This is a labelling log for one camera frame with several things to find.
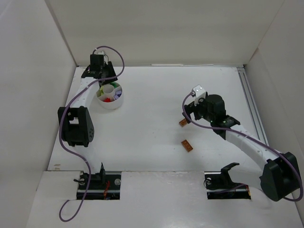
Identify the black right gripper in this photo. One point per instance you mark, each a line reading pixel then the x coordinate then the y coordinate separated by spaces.
pixel 190 113

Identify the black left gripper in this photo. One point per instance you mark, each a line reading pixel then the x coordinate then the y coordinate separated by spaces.
pixel 110 72

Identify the orange lego plate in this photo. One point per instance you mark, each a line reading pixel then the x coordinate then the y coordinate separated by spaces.
pixel 187 145
pixel 183 122

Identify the lime green small lego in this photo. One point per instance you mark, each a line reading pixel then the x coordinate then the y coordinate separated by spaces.
pixel 101 90

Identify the green 2x4 lego brick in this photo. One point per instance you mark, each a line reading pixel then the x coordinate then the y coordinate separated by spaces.
pixel 115 85

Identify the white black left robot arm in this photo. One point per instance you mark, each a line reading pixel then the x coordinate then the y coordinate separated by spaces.
pixel 77 126

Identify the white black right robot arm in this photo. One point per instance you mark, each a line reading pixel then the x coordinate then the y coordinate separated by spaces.
pixel 278 176

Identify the white round divided container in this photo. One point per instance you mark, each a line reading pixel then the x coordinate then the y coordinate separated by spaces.
pixel 109 92

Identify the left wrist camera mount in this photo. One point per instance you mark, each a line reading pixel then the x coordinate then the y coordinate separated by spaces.
pixel 98 51

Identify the aluminium rail right side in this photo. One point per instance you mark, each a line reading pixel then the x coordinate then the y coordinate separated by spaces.
pixel 261 134

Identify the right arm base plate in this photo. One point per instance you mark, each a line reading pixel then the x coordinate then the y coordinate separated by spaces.
pixel 220 186

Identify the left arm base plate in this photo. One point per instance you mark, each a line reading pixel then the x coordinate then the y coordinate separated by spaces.
pixel 105 187

